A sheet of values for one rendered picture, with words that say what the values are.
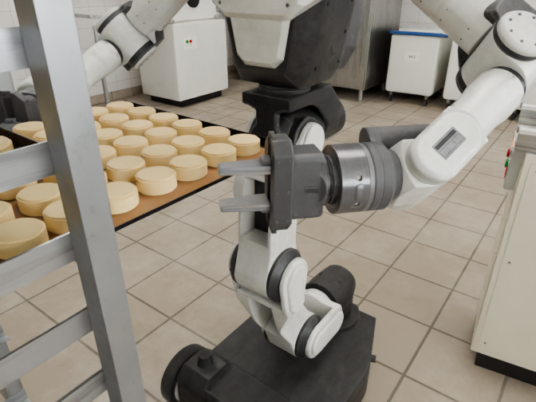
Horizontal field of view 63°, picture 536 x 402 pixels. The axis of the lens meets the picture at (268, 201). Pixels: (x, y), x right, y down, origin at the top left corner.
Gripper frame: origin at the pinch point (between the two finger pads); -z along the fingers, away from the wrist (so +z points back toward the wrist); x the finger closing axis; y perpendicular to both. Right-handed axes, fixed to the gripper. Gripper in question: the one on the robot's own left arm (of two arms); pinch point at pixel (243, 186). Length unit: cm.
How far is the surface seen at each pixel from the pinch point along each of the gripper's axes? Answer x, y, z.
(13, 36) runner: 18.5, 10.3, -18.6
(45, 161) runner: 8.4, 10.2, -18.4
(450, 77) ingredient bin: -65, -366, 273
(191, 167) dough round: 0.8, -5.3, -5.9
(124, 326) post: -10.1, 10.7, -14.4
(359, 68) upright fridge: -63, -417, 193
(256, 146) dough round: 0.3, -13.0, 4.0
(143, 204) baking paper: -1.2, 0.4, -12.0
